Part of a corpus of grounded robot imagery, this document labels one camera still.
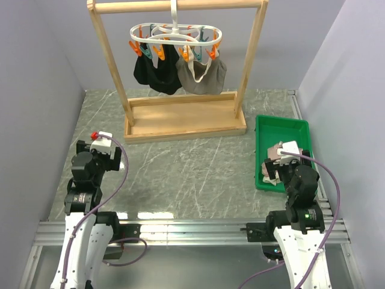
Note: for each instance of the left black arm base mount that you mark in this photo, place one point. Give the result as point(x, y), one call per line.
point(130, 232)

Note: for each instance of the white plastic clip hanger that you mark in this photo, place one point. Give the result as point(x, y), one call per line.
point(191, 40)

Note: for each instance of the wooden hanging rack frame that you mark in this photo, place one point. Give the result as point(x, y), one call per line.
point(187, 116)

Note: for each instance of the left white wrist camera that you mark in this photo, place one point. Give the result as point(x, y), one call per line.
point(100, 142)

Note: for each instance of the aluminium rail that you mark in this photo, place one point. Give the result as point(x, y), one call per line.
point(170, 232)

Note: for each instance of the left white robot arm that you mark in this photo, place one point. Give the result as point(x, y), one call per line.
point(87, 230)

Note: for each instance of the grey underwear white trim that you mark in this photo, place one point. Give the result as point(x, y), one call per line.
point(202, 79)

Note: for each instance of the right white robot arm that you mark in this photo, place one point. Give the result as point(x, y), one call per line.
point(299, 229)

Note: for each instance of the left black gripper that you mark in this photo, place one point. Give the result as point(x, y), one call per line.
point(111, 164)

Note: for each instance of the green plastic bin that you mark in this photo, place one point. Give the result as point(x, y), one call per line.
point(271, 130)

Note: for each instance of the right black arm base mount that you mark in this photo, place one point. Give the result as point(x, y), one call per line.
point(257, 232)

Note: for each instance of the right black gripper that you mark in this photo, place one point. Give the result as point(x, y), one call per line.
point(272, 166)

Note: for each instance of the black underwear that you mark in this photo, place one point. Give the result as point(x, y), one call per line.
point(163, 78)

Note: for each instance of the pink beige underwear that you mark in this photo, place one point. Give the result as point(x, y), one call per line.
point(274, 173)

